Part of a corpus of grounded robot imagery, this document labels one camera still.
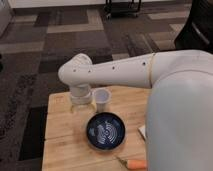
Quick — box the dark blue patterned bowl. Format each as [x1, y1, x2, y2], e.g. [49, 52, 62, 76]
[86, 112, 126, 150]

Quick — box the orange carrot shaped pepper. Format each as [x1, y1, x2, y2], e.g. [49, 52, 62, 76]
[118, 158, 147, 170]

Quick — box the black wheeled cart base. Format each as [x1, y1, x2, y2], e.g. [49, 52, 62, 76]
[103, 0, 142, 19]

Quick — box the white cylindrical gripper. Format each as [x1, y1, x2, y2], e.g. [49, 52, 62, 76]
[70, 84, 96, 113]

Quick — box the black office chair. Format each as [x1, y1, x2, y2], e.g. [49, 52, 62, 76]
[174, 0, 213, 54]

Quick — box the white rectangular sponge block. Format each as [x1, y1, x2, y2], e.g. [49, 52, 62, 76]
[138, 125, 146, 140]

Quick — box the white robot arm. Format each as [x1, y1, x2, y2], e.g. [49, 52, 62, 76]
[58, 49, 213, 171]

